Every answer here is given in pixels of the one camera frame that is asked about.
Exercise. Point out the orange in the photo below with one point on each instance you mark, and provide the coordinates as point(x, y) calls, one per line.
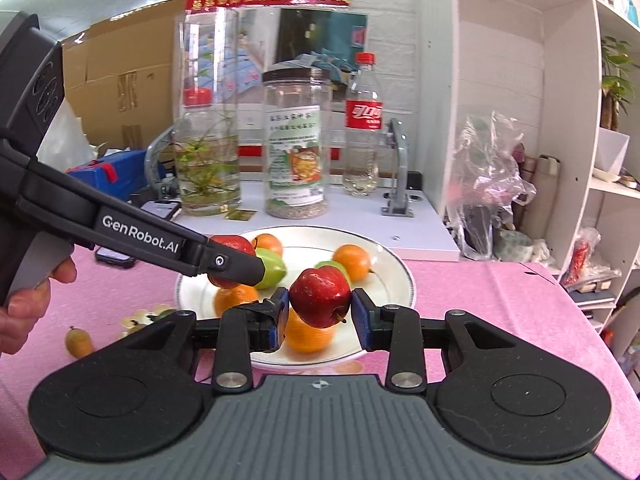
point(352, 262)
point(269, 244)
point(307, 337)
point(235, 302)

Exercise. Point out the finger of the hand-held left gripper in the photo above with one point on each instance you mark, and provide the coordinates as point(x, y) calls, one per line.
point(235, 266)

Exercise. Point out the grey metal clamp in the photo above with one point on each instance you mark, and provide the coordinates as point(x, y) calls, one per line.
point(397, 170)

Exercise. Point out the red apple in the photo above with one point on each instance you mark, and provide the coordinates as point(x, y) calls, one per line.
point(320, 297)
point(234, 246)

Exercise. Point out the bagged red packet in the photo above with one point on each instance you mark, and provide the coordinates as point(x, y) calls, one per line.
point(582, 255)

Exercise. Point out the tall glass vase with plant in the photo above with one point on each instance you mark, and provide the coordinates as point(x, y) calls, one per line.
point(207, 60)

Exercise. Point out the person's left hand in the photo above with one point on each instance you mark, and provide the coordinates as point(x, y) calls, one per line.
point(25, 320)

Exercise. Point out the black smartphone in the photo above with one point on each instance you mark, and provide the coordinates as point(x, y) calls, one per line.
point(162, 209)

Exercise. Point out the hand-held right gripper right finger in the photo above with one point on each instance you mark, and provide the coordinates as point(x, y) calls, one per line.
point(359, 325)

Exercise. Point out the cardboard box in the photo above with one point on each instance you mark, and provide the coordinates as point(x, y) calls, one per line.
point(120, 75)

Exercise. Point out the pink floral tablecloth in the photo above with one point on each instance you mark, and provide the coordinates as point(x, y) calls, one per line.
point(500, 300)

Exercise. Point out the grey plastic bracket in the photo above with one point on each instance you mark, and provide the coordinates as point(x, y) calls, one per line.
point(155, 160)

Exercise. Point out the white plate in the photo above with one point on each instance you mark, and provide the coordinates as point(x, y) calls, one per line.
point(390, 280)

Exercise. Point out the potted plant in white pot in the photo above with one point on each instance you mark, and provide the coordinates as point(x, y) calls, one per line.
point(612, 150)

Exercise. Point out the patterned cup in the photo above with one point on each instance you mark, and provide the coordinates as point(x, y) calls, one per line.
point(515, 246)

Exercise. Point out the blue box device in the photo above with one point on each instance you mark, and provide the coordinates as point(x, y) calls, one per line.
point(107, 167)

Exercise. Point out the green mango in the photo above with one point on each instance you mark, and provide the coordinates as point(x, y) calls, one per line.
point(272, 270)
point(331, 266)

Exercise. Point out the white shelving unit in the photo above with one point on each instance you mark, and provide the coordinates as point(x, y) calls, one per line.
point(500, 60)

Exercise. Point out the wall poster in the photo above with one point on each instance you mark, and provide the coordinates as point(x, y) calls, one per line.
point(320, 30)

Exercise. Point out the crumpled clear plastic bag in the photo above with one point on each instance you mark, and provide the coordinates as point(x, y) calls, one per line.
point(487, 180)

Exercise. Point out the red-label soda bottle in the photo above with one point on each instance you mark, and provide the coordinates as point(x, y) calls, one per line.
point(363, 125)

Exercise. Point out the brown longan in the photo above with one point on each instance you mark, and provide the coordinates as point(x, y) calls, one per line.
point(79, 342)

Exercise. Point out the white riser board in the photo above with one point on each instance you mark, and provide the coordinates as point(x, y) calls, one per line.
point(350, 210)

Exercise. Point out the clear jar with black lid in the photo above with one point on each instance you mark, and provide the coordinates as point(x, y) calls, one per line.
point(297, 150)

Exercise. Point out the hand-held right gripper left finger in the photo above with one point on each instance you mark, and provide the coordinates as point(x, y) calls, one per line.
point(277, 330)

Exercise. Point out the small gold card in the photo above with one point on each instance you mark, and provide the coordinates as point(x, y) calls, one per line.
point(238, 215)

